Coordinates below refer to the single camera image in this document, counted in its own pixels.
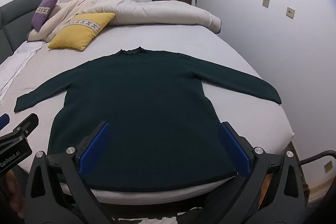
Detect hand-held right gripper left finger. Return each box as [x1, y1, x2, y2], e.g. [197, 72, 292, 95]
[24, 121, 116, 224]

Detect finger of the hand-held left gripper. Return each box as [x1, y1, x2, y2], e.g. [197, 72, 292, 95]
[0, 113, 10, 132]
[12, 113, 39, 141]

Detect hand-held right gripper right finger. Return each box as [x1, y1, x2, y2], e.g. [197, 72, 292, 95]
[217, 121, 311, 224]

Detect dark green sweater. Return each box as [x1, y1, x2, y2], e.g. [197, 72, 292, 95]
[14, 46, 282, 192]

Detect person's left hand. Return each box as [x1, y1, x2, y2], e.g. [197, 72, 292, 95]
[0, 170, 26, 219]

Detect white crumpled sheet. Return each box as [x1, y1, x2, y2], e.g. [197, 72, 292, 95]
[0, 40, 46, 106]

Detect black curved metal bar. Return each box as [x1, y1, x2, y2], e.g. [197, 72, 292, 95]
[298, 150, 336, 166]

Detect grey upholstered headboard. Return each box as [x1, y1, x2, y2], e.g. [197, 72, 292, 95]
[0, 0, 49, 65]

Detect yellow patterned pillow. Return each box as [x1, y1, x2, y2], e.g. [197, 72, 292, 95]
[48, 13, 116, 52]

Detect purple patterned pillow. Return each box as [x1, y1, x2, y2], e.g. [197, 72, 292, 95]
[31, 0, 61, 31]

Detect beige duvet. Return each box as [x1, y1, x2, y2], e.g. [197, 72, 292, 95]
[26, 0, 221, 42]

